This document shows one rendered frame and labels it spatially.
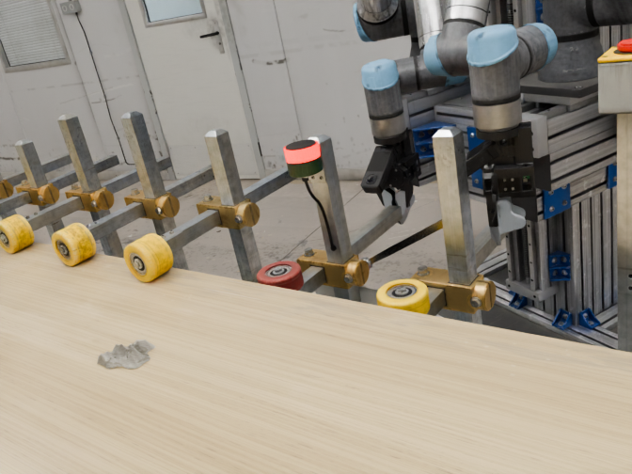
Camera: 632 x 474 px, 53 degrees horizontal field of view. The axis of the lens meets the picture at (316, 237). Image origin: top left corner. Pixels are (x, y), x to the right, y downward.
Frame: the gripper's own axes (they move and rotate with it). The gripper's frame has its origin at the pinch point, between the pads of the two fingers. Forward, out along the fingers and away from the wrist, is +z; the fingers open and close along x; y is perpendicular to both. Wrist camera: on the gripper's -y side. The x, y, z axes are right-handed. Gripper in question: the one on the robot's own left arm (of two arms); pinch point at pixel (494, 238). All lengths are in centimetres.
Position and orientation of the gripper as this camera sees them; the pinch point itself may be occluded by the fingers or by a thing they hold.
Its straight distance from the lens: 116.4
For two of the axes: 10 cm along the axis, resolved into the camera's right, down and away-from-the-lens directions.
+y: 9.5, -0.6, -3.2
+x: 2.7, -4.3, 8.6
